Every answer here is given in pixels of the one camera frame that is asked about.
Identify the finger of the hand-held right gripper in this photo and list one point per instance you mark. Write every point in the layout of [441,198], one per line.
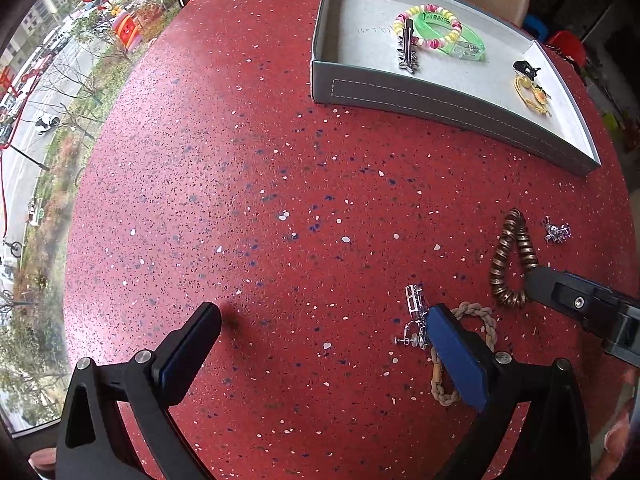
[555,290]

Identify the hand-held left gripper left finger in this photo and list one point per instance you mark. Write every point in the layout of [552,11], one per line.
[185,355]

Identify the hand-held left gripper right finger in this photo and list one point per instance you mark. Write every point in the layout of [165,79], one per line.
[460,355]

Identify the silver dangle earring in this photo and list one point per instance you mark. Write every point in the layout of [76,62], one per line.
[415,300]

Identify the black claw clip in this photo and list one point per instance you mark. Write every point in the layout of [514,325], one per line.
[525,66]

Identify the silver hair clip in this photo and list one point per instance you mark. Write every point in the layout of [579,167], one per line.
[409,47]

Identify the grey jewelry tray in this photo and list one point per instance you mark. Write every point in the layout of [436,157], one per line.
[360,25]

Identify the purple silver earring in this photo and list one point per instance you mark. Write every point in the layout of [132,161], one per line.
[559,232]

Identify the red plastic child chair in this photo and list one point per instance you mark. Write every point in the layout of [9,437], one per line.
[567,45]

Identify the blue plastic stool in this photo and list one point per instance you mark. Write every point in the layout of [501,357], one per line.
[536,26]

